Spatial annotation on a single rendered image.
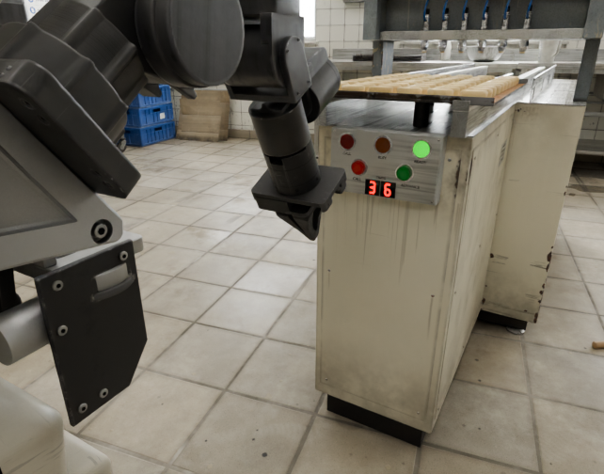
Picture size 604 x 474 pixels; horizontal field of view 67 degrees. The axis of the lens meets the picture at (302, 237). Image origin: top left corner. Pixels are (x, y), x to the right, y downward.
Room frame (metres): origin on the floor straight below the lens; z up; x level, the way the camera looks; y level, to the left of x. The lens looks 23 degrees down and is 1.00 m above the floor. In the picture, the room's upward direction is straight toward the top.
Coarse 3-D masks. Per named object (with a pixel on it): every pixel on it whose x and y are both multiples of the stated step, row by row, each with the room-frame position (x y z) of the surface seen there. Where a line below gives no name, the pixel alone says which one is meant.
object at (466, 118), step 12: (528, 72) 2.00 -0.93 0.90; (540, 72) 2.35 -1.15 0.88; (528, 84) 1.86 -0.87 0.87; (516, 96) 1.54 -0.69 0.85; (456, 108) 0.87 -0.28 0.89; (468, 108) 0.86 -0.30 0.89; (480, 108) 0.97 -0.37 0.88; (492, 108) 1.12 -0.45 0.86; (456, 120) 0.87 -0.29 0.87; (468, 120) 0.87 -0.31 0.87; (480, 120) 0.99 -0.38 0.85; (456, 132) 0.87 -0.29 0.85; (468, 132) 0.88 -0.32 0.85
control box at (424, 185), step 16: (336, 128) 1.00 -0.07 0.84; (352, 128) 0.98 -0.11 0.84; (368, 128) 0.98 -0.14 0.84; (336, 144) 0.99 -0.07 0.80; (368, 144) 0.96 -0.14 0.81; (400, 144) 0.92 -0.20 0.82; (432, 144) 0.89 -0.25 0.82; (336, 160) 0.99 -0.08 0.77; (352, 160) 0.97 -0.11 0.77; (368, 160) 0.96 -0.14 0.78; (384, 160) 0.94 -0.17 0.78; (400, 160) 0.92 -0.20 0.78; (416, 160) 0.91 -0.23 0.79; (432, 160) 0.89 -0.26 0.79; (352, 176) 0.97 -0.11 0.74; (368, 176) 0.96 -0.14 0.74; (384, 176) 0.94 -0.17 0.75; (416, 176) 0.90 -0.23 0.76; (432, 176) 0.89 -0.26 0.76; (352, 192) 0.98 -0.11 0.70; (368, 192) 0.95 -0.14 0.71; (400, 192) 0.92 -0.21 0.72; (416, 192) 0.90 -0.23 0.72; (432, 192) 0.89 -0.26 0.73
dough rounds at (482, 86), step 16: (352, 80) 1.19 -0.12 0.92; (368, 80) 1.23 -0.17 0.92; (384, 80) 1.19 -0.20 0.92; (400, 80) 1.25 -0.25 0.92; (416, 80) 1.19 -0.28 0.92; (432, 80) 1.27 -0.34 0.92; (448, 80) 1.19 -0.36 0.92; (464, 80) 1.19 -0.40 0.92; (480, 80) 1.21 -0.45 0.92; (496, 80) 1.19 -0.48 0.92; (512, 80) 1.23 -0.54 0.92; (480, 96) 0.88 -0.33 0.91; (496, 96) 1.00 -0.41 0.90
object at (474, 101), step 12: (336, 96) 1.00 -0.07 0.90; (348, 96) 0.98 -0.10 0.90; (360, 96) 0.97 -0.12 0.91; (372, 96) 0.96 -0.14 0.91; (384, 96) 0.95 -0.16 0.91; (396, 96) 0.93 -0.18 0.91; (408, 96) 0.92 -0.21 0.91; (420, 96) 0.91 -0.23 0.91; (432, 96) 0.90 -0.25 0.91; (444, 96) 0.89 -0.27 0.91; (456, 96) 0.88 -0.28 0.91; (504, 96) 0.97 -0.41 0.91
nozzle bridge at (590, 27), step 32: (384, 0) 1.77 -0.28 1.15; (416, 0) 1.74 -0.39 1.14; (448, 0) 1.69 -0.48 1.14; (480, 0) 1.64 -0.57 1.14; (512, 0) 1.59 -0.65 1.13; (544, 0) 1.55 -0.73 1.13; (576, 0) 1.51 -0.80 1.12; (384, 32) 1.74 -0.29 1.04; (416, 32) 1.69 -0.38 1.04; (448, 32) 1.63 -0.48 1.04; (480, 32) 1.58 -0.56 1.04; (512, 32) 1.54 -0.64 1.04; (544, 32) 1.49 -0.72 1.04; (576, 32) 1.45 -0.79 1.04; (384, 64) 1.84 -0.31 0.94; (576, 96) 1.50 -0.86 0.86
